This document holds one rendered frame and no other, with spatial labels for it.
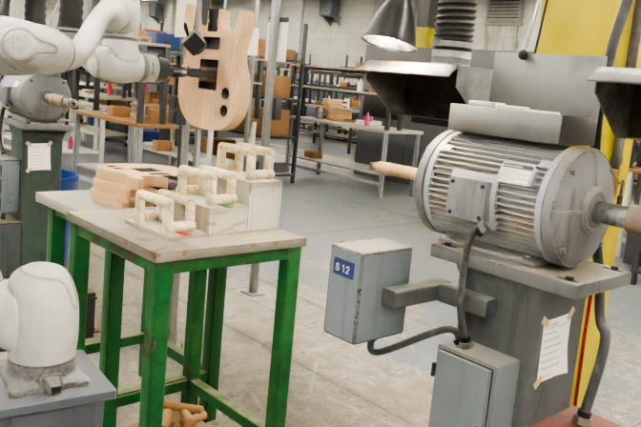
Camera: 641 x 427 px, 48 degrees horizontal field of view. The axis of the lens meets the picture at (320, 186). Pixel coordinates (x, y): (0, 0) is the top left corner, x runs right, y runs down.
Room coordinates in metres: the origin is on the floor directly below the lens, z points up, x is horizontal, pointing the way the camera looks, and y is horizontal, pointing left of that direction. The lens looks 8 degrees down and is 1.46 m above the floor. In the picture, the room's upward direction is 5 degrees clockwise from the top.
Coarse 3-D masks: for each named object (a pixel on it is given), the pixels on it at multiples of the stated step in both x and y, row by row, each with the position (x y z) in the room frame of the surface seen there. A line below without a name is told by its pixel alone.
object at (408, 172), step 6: (378, 162) 1.90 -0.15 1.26; (384, 162) 1.89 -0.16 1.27; (378, 168) 1.89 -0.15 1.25; (384, 168) 1.87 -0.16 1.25; (390, 168) 1.86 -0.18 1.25; (396, 168) 1.85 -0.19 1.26; (402, 168) 1.84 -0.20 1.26; (408, 168) 1.82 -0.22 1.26; (414, 168) 1.82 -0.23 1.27; (390, 174) 1.87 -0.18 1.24; (396, 174) 1.85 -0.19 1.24; (402, 174) 1.83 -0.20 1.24; (408, 174) 1.81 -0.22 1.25; (414, 174) 1.80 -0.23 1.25
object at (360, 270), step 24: (360, 240) 1.57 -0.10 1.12; (384, 240) 1.59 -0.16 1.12; (336, 264) 1.50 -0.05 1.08; (360, 264) 1.45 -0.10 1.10; (384, 264) 1.50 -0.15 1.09; (408, 264) 1.55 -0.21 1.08; (336, 288) 1.50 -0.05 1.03; (360, 288) 1.45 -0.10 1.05; (336, 312) 1.49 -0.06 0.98; (360, 312) 1.46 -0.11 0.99; (384, 312) 1.51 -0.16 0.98; (336, 336) 1.49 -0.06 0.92; (360, 336) 1.46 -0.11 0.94; (384, 336) 1.52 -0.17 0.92; (456, 336) 1.49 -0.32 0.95
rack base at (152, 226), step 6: (126, 222) 2.36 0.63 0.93; (132, 222) 2.34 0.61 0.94; (144, 222) 2.35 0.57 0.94; (150, 222) 2.36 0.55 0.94; (156, 222) 2.37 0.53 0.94; (162, 222) 2.38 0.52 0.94; (138, 228) 2.31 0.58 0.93; (144, 228) 2.28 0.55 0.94; (150, 228) 2.28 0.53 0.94; (156, 228) 2.29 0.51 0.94; (156, 234) 2.23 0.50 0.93; (162, 234) 2.21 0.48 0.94; (168, 234) 2.21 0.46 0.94; (174, 234) 2.22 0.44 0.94; (180, 234) 2.22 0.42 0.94; (192, 234) 2.24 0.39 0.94; (198, 234) 2.26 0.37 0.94; (204, 234) 2.28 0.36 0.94
